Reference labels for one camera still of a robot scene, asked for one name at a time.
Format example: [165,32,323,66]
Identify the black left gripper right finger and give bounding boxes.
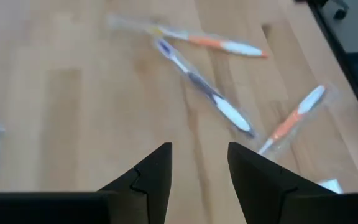
[227,142,358,224]

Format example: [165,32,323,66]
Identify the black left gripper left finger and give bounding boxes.
[0,142,173,224]

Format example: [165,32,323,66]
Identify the purple toothbrush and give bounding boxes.
[153,36,257,138]

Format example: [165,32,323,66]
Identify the blue toothpaste tube white cap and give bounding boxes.
[317,179,344,194]

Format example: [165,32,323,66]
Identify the orange wrapped toothbrush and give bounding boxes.
[106,14,269,59]
[257,83,338,159]

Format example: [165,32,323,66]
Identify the black caster wheel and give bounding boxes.
[321,0,350,21]

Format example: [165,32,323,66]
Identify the black aluminium table frame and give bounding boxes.
[295,0,358,136]

